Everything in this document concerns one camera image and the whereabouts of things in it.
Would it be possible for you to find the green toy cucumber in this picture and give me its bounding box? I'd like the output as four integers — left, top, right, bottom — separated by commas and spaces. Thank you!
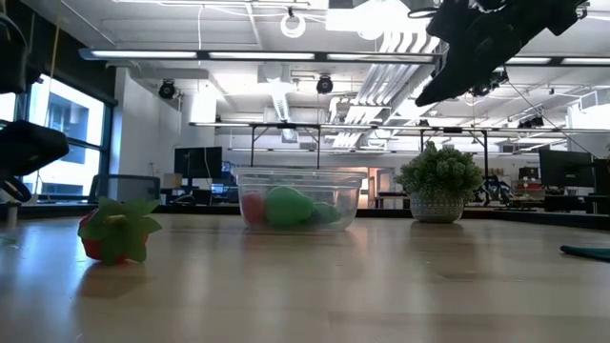
312, 201, 343, 225

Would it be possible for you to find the red toy strawberry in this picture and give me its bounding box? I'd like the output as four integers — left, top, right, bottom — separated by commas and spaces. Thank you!
239, 191, 268, 226
77, 195, 163, 266

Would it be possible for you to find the large window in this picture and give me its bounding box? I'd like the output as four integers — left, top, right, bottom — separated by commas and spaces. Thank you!
0, 73, 115, 201

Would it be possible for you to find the black overhead rig frame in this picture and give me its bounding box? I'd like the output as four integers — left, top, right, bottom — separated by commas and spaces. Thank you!
189, 121, 523, 171

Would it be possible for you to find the long ceiling light bar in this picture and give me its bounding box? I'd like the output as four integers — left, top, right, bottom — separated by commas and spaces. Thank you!
78, 47, 442, 66
503, 55, 610, 67

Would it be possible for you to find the green grape bunch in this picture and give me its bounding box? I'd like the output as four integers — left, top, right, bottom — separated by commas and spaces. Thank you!
394, 141, 485, 225

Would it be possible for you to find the white ring lamp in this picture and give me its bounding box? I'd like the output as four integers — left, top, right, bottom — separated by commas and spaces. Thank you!
279, 12, 308, 40

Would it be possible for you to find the green toy pear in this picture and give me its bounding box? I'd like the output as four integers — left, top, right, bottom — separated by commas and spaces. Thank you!
264, 185, 315, 228

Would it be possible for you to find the clear plastic tupperware container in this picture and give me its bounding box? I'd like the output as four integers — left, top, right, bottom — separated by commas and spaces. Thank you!
233, 166, 369, 233

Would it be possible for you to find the dark green cloth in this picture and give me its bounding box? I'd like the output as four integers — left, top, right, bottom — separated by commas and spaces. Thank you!
559, 244, 610, 263

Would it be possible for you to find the black computer monitor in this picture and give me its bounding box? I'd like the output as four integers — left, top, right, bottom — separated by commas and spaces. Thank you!
539, 149, 596, 188
173, 146, 224, 180

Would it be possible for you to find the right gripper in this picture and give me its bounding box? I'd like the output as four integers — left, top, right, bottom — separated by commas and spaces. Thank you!
415, 0, 549, 107

